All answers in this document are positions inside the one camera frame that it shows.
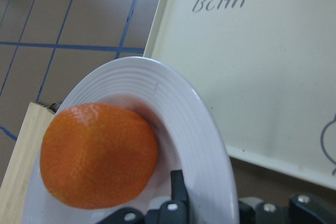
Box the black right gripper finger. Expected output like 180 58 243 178
170 169 190 223

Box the white round plate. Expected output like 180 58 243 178
20 56 241 224

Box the cream bear tray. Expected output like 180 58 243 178
144 0 335 189

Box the bamboo cutting board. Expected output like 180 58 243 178
0 102 64 198

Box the orange fruit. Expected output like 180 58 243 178
39 103 159 209

